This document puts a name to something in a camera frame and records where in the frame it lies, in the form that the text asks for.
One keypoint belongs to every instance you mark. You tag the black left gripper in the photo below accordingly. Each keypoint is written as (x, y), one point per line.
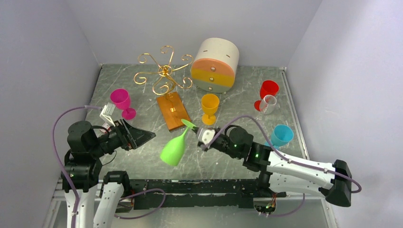
(130, 137)

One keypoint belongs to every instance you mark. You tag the clear plastic wine glass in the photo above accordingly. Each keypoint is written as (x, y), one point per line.
(267, 104)

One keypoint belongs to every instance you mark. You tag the magenta plastic wine glass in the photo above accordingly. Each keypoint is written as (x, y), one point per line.
(121, 99)

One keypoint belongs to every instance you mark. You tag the green plastic wine glass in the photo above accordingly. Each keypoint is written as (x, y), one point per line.
(174, 150)

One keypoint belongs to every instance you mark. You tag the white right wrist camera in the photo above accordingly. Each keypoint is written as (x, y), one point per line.
(206, 135)

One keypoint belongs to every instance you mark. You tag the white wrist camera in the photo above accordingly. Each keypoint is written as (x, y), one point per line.
(106, 113)
(206, 135)

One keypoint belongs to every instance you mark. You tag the blue plastic wine glass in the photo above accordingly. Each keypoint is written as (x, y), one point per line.
(281, 135)

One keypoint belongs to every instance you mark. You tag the orange plastic wine glass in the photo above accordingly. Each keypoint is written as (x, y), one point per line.
(209, 104)

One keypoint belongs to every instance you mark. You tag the round pastel drawer cabinet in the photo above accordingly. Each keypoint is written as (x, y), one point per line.
(215, 65)

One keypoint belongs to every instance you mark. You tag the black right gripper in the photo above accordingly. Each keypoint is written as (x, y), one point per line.
(195, 129)

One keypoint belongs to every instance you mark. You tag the red plastic wine glass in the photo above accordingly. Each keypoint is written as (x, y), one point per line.
(268, 87)

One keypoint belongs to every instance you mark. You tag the gold wire wine glass rack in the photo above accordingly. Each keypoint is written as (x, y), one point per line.
(168, 100)

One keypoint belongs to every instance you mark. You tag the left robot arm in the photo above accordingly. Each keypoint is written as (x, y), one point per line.
(82, 168)

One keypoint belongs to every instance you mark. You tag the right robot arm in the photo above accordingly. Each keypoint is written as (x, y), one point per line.
(280, 172)

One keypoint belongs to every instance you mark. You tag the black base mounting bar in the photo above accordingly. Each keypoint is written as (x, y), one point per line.
(198, 193)

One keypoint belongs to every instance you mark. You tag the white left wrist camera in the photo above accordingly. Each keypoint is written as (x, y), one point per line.
(106, 113)

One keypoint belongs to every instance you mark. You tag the aluminium frame rail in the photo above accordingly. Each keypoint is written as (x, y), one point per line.
(96, 206)

